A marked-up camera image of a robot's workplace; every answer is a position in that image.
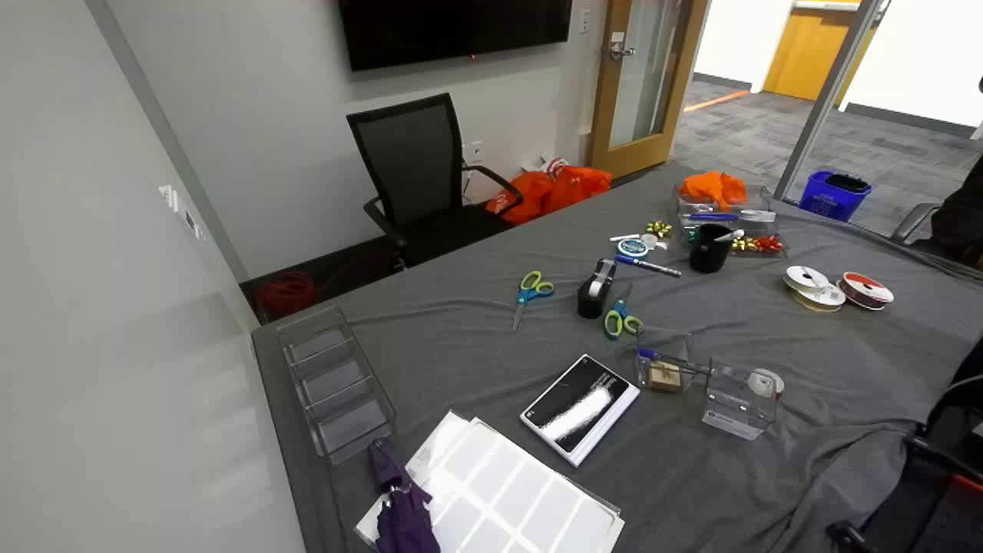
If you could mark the clear sellotape roll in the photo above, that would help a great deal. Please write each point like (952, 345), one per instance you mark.
(750, 383)

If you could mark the clear acrylic container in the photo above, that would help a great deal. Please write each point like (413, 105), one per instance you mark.
(734, 417)

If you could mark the green blue scissors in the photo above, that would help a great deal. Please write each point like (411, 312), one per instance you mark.
(532, 286)
(620, 324)

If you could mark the grey tablecloth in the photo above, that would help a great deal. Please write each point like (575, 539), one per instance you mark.
(462, 348)

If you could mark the orange plastic bag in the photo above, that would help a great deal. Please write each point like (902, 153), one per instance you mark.
(553, 187)

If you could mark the blue ribbon spool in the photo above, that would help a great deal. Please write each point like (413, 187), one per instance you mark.
(635, 244)

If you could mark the black mesh office chair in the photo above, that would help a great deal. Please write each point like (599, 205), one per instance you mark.
(411, 155)

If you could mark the black white tablet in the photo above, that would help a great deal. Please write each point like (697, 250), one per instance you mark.
(580, 407)

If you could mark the blue white pen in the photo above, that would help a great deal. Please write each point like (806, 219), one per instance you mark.
(651, 266)

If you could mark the gold gift bow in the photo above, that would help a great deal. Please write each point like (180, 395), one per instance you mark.
(659, 228)
(745, 244)

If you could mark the small blue clip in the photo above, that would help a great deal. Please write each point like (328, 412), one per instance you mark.
(651, 358)

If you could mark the wooden glass door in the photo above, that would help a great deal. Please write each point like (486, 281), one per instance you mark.
(605, 124)

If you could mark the clear compartment tray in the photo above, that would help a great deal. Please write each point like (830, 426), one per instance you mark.
(332, 389)

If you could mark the small wooden box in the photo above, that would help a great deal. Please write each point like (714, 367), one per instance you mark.
(666, 377)

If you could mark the black mug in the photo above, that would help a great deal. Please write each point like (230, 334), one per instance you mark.
(707, 252)

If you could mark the colourful candy bag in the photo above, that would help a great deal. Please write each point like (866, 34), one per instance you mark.
(724, 216)

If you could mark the orange cloth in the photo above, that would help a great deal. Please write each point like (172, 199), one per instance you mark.
(714, 187)

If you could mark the white marker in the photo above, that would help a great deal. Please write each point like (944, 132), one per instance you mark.
(728, 238)

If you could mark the purple cloth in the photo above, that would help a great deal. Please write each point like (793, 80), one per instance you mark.
(401, 509)

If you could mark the red gift bow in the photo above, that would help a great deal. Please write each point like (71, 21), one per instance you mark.
(768, 244)

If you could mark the blue bin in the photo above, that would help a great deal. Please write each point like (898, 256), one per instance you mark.
(835, 194)

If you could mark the red white ribbon spool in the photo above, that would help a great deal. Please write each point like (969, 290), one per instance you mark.
(867, 290)

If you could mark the yellow wooden door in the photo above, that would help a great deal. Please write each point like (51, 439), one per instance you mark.
(810, 50)

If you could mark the white wall outlet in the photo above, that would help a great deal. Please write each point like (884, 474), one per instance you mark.
(476, 150)

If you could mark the black wall television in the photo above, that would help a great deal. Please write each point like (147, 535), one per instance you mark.
(451, 32)

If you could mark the white wall plate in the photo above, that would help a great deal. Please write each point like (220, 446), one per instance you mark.
(175, 205)

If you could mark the metal frame post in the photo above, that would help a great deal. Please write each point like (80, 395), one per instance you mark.
(830, 97)

